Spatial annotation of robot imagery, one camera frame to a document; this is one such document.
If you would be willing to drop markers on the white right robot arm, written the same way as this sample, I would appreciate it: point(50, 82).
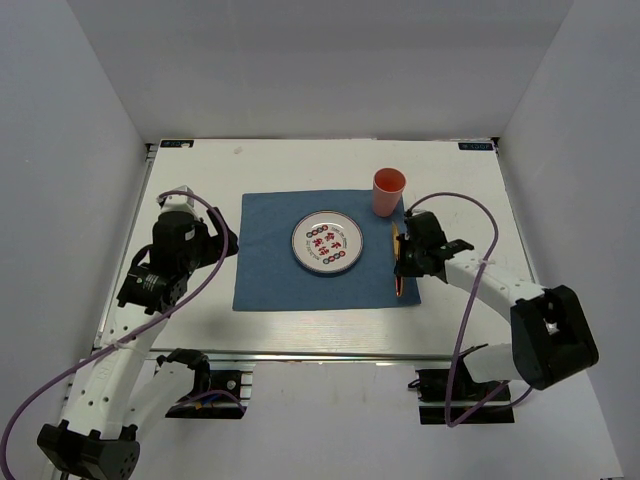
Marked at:
point(550, 336)

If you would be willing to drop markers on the blue corner label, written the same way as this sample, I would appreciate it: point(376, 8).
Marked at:
point(176, 143)
point(475, 146)

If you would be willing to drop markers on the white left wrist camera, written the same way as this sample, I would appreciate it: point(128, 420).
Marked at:
point(177, 200)

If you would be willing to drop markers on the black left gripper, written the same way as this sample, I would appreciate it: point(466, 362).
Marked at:
point(214, 242)

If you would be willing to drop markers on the right blue corner label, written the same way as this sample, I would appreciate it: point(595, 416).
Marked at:
point(475, 146)

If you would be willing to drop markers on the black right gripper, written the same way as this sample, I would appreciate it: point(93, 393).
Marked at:
point(403, 268)

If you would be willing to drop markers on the gold knife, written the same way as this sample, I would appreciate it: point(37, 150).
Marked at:
point(397, 287)

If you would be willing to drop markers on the white patterned plate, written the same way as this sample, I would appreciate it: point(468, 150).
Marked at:
point(327, 242)

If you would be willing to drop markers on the red plastic cup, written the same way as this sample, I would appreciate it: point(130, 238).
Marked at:
point(388, 186)

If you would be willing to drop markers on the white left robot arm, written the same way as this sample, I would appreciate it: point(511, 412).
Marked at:
point(99, 437)

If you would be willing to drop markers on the left blue corner label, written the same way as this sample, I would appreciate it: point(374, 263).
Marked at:
point(176, 143)

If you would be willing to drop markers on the blue cloth napkin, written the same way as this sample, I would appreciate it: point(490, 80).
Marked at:
point(270, 278)

